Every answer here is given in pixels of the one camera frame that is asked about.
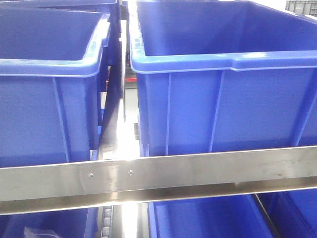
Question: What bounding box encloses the stainless steel shelf rack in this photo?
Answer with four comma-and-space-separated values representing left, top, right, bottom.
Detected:
0, 19, 317, 238

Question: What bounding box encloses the upper blue bin right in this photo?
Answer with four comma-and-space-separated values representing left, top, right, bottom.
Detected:
128, 0, 317, 156

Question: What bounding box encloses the upper blue bin left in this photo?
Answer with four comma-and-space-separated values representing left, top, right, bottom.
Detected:
0, 6, 110, 168

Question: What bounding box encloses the blue plastic bin middle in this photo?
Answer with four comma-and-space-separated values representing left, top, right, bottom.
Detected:
148, 195, 272, 238

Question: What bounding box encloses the blue plastic bin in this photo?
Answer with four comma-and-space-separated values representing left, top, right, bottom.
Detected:
0, 208, 98, 238
148, 195, 272, 238
259, 189, 317, 238

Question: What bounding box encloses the blue plastic bin left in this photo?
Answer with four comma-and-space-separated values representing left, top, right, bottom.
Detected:
0, 208, 98, 238

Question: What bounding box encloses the blue plastic bin right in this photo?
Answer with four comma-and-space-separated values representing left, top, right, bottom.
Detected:
259, 189, 317, 238

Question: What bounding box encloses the grey crate background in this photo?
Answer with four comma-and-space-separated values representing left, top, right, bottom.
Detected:
285, 0, 317, 16

